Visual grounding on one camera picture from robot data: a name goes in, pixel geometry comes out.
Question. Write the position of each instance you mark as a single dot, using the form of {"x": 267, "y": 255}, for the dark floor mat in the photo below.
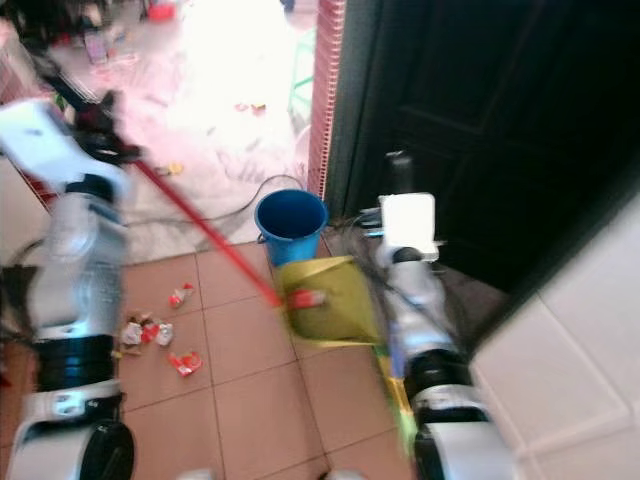
{"x": 480, "y": 295}

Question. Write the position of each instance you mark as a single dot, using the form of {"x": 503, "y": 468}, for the black door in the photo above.
{"x": 490, "y": 120}

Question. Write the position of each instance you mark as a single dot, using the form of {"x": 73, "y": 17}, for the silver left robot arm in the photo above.
{"x": 75, "y": 280}

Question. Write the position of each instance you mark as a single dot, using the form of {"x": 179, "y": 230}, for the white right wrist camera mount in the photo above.
{"x": 410, "y": 225}

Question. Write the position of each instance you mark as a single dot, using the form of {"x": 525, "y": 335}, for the small red yellow litter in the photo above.
{"x": 253, "y": 107}

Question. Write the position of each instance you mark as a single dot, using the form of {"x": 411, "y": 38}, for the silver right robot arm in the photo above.
{"x": 435, "y": 330}

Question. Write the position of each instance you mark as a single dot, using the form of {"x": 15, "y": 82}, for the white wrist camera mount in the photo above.
{"x": 410, "y": 225}
{"x": 50, "y": 140}

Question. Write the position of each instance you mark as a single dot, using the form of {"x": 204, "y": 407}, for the green plastic stool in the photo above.
{"x": 300, "y": 70}

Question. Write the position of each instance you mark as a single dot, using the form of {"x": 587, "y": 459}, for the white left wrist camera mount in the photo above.
{"x": 50, "y": 140}

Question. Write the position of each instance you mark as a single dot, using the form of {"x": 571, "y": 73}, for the red white wrapper litter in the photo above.
{"x": 160, "y": 332}
{"x": 308, "y": 298}
{"x": 185, "y": 363}
{"x": 180, "y": 295}
{"x": 132, "y": 332}

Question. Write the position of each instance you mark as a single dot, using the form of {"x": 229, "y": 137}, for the blue plastic bucket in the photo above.
{"x": 290, "y": 225}

